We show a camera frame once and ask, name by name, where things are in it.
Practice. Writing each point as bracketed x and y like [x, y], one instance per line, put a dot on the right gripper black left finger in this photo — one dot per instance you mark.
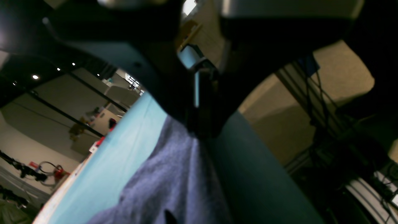
[136, 36]

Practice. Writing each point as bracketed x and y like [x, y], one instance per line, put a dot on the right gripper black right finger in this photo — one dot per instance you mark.
[264, 35]

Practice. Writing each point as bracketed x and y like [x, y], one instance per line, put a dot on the blue heathered T-shirt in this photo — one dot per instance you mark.
[177, 184]

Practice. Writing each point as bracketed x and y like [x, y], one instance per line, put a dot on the teal table cloth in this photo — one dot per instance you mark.
[255, 185]

